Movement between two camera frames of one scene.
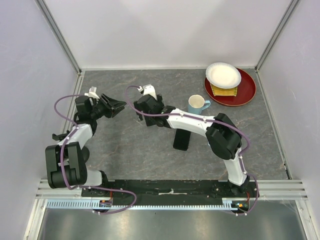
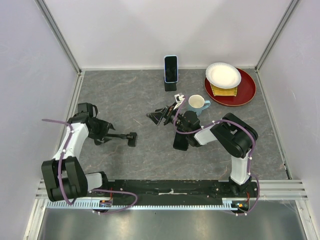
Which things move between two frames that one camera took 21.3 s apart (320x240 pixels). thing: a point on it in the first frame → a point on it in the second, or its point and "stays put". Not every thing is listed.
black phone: x=181 y=139 stays put
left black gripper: x=113 y=107 → x=105 y=126
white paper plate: x=223 y=75 stays put
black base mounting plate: x=129 y=190 stays put
